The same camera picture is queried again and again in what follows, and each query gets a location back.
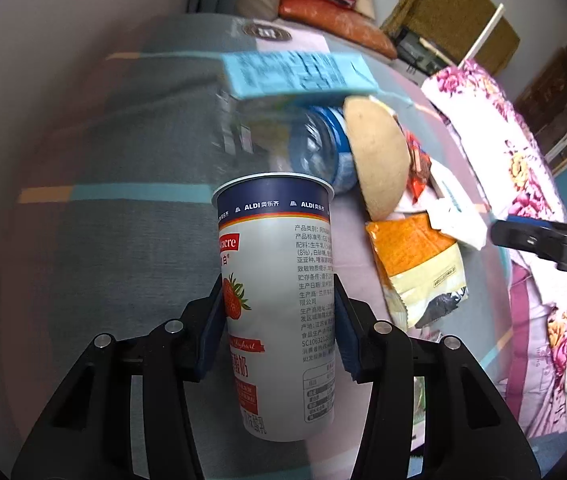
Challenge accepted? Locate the yellow-brown cloth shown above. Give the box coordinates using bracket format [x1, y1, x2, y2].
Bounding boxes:
[381, 0, 520, 78]

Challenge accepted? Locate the orange yellow snack bag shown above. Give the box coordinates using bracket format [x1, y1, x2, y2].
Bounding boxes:
[366, 212, 469, 331]

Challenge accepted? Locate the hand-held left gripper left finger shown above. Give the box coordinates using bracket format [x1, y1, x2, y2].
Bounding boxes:
[11, 275, 227, 480]

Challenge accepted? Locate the striped bed sheet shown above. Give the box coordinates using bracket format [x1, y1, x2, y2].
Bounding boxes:
[14, 12, 567, 480]

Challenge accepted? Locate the white strawberry yogurt cup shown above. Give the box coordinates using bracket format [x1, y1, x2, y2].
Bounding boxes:
[211, 172, 337, 443]

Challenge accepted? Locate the white stick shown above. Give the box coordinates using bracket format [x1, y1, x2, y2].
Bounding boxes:
[458, 4, 505, 67]

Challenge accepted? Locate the round beige bun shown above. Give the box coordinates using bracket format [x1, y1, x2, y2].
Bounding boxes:
[342, 96, 411, 222]

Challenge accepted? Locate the clear plastic water bottle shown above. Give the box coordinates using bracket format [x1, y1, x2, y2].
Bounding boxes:
[236, 100, 359, 193]

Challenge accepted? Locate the orange cushion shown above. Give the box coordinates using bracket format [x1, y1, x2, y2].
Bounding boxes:
[278, 0, 398, 60]

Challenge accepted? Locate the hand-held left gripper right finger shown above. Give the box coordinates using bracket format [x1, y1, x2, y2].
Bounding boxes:
[332, 280, 541, 480]

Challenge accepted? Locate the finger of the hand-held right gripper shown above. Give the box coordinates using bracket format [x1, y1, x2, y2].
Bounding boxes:
[491, 215, 567, 268]

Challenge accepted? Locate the dark wooden cabinet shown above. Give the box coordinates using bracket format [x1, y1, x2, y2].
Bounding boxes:
[513, 32, 567, 171]

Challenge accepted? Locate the light blue carton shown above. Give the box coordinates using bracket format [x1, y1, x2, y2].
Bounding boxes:
[221, 51, 379, 101]

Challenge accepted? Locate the red snack wrapper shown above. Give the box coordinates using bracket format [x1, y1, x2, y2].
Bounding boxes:
[403, 130, 434, 203]

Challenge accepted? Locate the white paper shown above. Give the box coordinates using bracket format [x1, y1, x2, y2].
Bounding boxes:
[428, 200, 488, 252]

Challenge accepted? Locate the white teal-print box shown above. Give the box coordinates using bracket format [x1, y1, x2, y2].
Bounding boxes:
[431, 157, 489, 226]

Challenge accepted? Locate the pink floral blanket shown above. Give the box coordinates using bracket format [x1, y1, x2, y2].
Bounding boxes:
[421, 57, 567, 436]

